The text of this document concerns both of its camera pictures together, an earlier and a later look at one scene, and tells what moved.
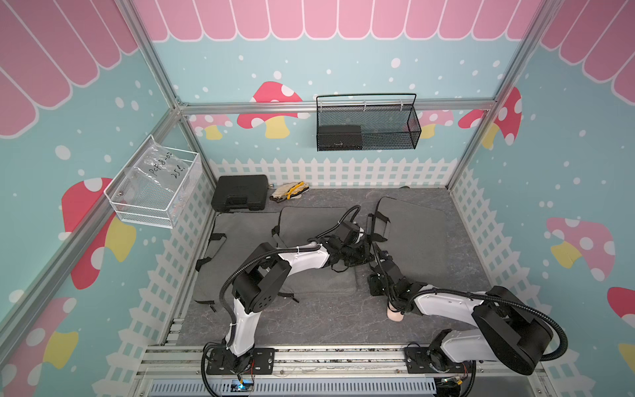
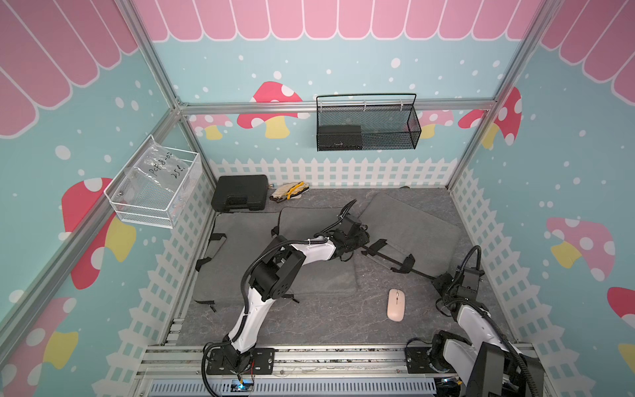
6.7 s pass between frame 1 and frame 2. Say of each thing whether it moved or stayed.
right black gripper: moved
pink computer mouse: stayed
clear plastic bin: stayed
